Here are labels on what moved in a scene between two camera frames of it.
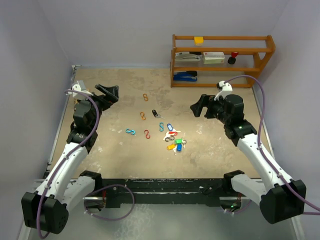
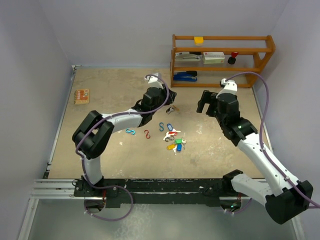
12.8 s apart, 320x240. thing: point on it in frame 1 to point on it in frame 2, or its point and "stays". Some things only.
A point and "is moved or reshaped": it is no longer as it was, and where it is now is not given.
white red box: (213, 57) stays
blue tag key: (169, 127) stays
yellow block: (198, 40) stays
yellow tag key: (170, 146) stays
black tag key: (156, 115) to (169, 109)
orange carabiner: (142, 114) is moved or reshaped
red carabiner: (147, 136) stays
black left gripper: (106, 101) to (170, 98)
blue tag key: (179, 147) stays
